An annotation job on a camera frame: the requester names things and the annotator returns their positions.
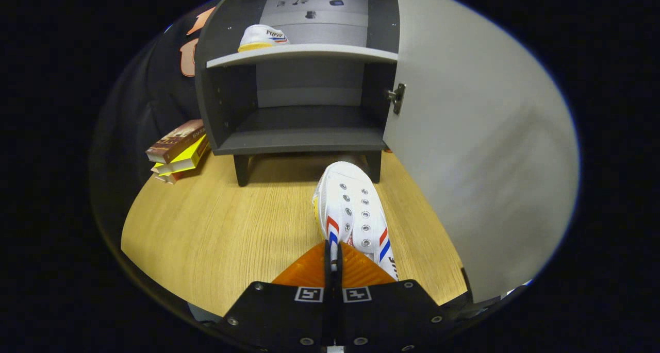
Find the beige shoe cabinet door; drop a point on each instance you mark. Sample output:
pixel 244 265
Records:
pixel 490 162

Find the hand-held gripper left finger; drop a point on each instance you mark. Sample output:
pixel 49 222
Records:
pixel 281 314

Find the reddish thin book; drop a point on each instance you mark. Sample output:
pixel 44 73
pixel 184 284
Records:
pixel 172 178

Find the dark grey shoe cabinet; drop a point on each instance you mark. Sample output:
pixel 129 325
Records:
pixel 304 136

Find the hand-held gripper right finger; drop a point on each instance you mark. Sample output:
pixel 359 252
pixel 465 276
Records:
pixel 392 312

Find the brown book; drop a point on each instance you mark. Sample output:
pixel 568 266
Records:
pixel 175 141

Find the yellow book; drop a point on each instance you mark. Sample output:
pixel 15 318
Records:
pixel 188 160

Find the metal door hinge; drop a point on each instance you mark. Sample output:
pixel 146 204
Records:
pixel 397 98

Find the black backdrop cloth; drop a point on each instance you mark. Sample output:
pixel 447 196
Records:
pixel 144 100

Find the white shoe striped side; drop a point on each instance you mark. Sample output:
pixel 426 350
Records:
pixel 260 35
pixel 350 208

